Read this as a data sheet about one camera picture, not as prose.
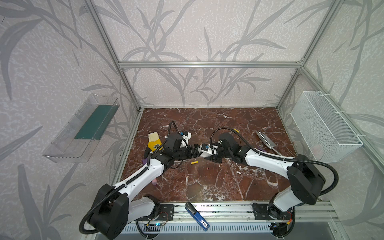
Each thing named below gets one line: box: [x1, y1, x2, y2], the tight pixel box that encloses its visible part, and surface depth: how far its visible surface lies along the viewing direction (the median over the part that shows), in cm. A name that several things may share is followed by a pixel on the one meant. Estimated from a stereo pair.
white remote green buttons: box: [198, 143, 218, 158], surface depth 73 cm
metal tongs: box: [255, 130, 283, 157], surface depth 101 cm
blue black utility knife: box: [185, 201, 211, 232], surface depth 70 cm
